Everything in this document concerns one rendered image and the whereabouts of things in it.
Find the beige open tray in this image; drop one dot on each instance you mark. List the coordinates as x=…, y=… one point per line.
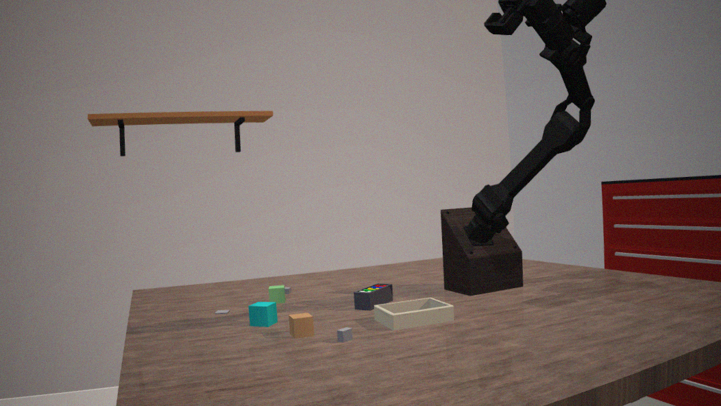
x=413, y=313

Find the brown cube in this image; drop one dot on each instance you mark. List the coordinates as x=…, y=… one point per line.
x=301, y=325

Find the teal cube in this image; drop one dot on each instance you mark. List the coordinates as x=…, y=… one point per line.
x=262, y=314

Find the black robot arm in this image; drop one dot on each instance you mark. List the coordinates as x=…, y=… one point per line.
x=563, y=131

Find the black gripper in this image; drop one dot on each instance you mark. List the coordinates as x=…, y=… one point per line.
x=542, y=15

